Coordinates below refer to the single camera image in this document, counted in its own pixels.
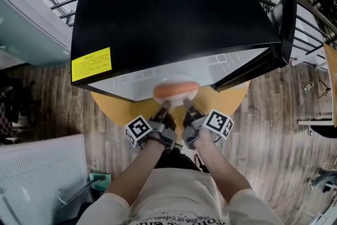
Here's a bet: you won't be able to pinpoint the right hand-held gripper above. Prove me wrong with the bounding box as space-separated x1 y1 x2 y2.
181 99 234 150

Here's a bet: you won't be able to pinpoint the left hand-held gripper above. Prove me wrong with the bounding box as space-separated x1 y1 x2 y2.
124 101 177 153

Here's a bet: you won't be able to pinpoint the white round plate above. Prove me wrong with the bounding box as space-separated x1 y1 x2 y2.
152 73 200 107

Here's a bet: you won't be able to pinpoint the orange carrot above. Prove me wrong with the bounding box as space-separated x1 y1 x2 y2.
154 81 200 98

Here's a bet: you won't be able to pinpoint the black mini fridge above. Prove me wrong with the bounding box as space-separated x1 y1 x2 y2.
70 0 298 103

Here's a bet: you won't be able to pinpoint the person's right forearm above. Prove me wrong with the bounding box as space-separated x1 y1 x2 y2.
194 130 253 205

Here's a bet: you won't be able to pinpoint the person's left forearm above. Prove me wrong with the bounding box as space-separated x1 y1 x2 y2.
105 138 169 206

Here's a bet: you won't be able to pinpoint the round wooden table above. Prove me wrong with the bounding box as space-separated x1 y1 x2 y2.
90 80 251 131

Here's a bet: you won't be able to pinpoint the person's black trousers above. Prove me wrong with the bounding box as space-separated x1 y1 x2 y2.
154 149 210 174

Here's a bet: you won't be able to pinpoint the person's white printed shirt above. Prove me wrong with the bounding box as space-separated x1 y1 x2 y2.
76 168 284 225

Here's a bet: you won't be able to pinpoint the green plastic box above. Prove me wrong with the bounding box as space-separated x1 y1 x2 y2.
88 171 113 192

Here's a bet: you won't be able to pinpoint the black tripod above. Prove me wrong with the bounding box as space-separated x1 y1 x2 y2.
318 81 332 99

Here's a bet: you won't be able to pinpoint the white ribbed panel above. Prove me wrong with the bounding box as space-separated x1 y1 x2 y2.
0 133 92 225

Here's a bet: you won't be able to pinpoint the wooden desk with white legs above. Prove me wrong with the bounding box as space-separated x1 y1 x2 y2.
297 43 337 126

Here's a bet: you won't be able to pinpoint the frosted glass door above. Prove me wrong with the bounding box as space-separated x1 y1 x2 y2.
0 0 72 69

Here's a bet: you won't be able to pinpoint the grey metal handle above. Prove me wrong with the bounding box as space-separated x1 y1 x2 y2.
56 179 102 206

